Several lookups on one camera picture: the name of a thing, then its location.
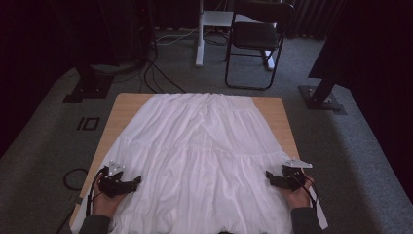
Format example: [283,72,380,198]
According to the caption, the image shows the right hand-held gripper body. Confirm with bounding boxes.
[280,157,314,192]

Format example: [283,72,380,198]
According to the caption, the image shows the right hand-held gripper cable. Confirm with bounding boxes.
[291,175,319,209]

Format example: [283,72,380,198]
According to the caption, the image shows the hand-held gripper cable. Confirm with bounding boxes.
[291,175,319,209]
[85,166,109,217]

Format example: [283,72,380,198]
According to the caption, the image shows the person's left hand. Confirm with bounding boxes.
[92,173,129,218]

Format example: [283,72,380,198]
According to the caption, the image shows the white floor cable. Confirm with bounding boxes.
[155,27,200,46]

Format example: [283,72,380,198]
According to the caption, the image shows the black cable coil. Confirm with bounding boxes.
[62,168,90,191]

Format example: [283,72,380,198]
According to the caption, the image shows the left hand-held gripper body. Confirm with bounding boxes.
[96,160,131,199]

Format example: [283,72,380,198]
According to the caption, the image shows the black floor cables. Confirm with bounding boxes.
[139,48,188,95]

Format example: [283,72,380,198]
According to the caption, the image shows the left hand-held gripper cable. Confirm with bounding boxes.
[85,166,109,217]

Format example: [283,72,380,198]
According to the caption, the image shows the white skirt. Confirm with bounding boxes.
[70,92,329,234]

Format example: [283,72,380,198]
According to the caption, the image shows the black stand with base plate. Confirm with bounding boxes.
[62,62,115,104]

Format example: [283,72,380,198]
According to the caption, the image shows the black slanted stand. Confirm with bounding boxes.
[298,73,348,115]

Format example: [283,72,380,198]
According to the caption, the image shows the white desk frame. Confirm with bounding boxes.
[195,0,277,71]

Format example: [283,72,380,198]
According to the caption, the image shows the black folding chair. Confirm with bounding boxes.
[224,0,296,91]

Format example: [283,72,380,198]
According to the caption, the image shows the person's right hand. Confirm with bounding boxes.
[282,175,316,210]

